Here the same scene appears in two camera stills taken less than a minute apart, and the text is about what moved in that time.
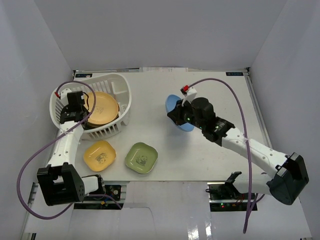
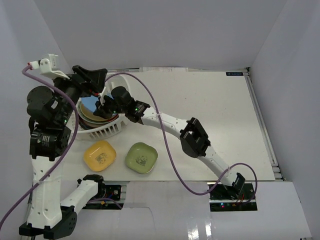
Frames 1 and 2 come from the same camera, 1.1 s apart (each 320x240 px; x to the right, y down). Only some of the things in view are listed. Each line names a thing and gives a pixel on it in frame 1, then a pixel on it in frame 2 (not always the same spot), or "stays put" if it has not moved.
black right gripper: x=176 y=114 -> x=101 y=110
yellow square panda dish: x=99 y=155 stays put
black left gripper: x=75 y=116 -> x=81 y=77
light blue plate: x=170 y=104 -> x=89 y=102
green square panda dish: x=141 y=157 stays put
